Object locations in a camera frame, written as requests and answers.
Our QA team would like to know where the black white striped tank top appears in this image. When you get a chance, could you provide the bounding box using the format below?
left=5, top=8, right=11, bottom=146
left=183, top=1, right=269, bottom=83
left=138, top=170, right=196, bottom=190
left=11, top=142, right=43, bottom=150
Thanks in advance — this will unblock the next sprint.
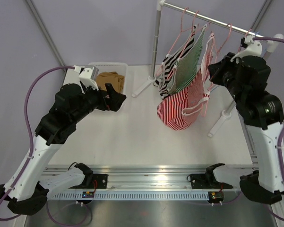
left=154, top=35, right=195, bottom=100

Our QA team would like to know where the red white striped tank top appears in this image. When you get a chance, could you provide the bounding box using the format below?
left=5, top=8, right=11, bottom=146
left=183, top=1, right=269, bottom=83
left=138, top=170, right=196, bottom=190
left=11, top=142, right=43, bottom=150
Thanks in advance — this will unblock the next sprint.
left=157, top=32, right=215, bottom=130

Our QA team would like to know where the blue wire hanger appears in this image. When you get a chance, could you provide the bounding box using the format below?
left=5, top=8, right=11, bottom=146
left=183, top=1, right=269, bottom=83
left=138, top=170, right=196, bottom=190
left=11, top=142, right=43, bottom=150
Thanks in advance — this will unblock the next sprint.
left=207, top=33, right=263, bottom=84

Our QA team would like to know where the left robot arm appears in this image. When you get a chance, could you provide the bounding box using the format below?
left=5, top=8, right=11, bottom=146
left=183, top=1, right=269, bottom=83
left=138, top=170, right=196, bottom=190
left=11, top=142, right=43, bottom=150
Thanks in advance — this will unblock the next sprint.
left=0, top=83, right=127, bottom=217

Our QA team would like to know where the white clothes rack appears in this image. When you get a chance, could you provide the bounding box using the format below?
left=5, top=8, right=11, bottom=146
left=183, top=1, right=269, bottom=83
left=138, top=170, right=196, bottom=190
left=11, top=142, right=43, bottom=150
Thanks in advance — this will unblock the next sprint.
left=131, top=0, right=284, bottom=137

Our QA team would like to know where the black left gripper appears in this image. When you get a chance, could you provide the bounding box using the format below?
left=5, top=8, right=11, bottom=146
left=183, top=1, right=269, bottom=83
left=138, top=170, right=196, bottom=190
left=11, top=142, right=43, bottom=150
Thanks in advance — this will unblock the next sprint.
left=71, top=81, right=126, bottom=123

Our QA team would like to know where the white slotted cable duct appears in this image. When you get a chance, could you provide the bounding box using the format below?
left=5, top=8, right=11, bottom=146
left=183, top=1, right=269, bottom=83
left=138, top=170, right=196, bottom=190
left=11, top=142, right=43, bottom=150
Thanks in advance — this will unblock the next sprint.
left=50, top=191, right=209, bottom=201

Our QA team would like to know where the pink wire hanger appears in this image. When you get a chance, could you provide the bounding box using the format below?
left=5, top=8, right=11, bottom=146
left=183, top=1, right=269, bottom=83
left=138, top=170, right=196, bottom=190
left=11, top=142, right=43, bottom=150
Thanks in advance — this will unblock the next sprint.
left=238, top=29, right=254, bottom=52

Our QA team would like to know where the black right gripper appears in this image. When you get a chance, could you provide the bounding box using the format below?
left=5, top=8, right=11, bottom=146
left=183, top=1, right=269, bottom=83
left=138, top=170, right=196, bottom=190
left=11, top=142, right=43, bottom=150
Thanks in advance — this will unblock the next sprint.
left=209, top=52, right=247, bottom=104

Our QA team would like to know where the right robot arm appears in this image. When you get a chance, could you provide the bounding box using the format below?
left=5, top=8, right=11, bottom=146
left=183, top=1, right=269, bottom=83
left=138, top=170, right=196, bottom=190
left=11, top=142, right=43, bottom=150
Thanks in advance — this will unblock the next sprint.
left=208, top=52, right=284, bottom=205

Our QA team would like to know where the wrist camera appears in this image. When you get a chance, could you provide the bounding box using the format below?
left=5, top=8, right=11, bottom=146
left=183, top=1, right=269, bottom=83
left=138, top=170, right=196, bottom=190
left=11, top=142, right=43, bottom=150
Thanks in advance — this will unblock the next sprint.
left=230, top=36, right=262, bottom=62
left=74, top=65, right=99, bottom=93

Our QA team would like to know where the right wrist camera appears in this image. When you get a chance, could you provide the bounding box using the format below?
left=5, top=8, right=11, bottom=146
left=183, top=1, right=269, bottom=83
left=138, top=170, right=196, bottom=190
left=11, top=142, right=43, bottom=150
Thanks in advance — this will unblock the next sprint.
left=230, top=36, right=262, bottom=62

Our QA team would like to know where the green white striped tank top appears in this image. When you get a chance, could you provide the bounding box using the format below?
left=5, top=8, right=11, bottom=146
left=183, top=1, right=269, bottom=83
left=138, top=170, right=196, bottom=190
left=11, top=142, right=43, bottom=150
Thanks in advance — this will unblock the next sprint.
left=167, top=24, right=207, bottom=96

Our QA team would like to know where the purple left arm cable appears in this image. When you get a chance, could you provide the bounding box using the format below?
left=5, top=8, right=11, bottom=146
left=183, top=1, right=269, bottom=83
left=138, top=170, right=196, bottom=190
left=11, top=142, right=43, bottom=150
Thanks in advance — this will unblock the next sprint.
left=0, top=65, right=77, bottom=222

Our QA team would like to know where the tan tank top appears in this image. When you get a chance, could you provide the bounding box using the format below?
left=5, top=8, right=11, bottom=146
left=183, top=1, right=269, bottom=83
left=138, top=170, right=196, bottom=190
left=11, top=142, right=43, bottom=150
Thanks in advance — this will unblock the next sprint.
left=96, top=71, right=125, bottom=93

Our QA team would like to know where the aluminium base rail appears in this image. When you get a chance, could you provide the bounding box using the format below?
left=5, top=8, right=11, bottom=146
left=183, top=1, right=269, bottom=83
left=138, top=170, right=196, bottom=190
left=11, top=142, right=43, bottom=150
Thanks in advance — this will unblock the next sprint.
left=42, top=165, right=260, bottom=190

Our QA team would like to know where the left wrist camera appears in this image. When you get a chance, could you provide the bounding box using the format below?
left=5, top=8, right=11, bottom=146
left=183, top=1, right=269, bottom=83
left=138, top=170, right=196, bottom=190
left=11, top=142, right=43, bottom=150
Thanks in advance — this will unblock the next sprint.
left=74, top=65, right=99, bottom=93

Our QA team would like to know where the white plastic basket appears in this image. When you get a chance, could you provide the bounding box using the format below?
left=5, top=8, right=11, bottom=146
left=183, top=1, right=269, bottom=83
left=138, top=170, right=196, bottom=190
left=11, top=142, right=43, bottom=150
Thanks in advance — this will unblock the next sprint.
left=88, top=62, right=128, bottom=94

